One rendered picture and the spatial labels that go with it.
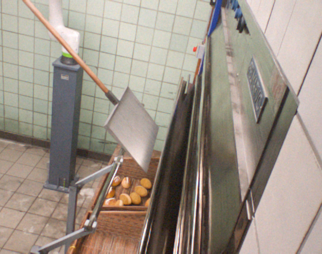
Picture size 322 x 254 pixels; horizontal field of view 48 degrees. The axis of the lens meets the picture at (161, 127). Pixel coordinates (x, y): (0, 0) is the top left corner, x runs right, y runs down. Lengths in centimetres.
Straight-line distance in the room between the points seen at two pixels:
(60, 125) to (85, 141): 74
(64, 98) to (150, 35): 92
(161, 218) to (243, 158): 61
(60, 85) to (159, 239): 203
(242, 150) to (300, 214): 37
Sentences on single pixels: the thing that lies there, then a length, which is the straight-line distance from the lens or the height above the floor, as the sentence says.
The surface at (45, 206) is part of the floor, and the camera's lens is 335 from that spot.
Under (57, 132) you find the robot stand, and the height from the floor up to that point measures 59.
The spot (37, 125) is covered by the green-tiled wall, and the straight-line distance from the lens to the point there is 396.
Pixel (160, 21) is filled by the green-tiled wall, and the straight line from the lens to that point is 324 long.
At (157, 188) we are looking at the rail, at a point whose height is 143.
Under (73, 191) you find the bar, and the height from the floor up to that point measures 91.
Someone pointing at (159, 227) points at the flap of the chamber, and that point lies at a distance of 121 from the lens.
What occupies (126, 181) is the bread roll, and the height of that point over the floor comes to 64.
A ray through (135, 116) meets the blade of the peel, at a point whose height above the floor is 119.
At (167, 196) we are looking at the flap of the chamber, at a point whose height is 141.
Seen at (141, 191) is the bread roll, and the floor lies 63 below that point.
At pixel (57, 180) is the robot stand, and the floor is 10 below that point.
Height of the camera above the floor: 224
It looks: 28 degrees down
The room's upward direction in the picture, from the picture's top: 12 degrees clockwise
